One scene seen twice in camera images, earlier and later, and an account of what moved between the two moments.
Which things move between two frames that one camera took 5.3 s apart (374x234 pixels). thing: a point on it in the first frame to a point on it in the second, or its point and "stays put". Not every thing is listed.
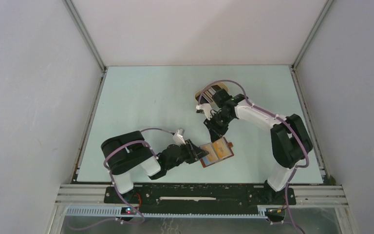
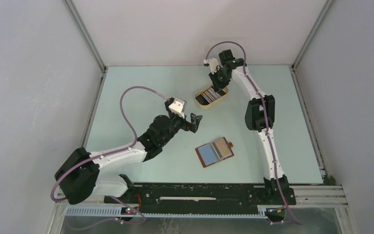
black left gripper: [192, 157] to [187, 126]
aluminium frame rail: [304, 195] stays put
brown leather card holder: [219, 150] stays put
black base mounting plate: [201, 198] stays put
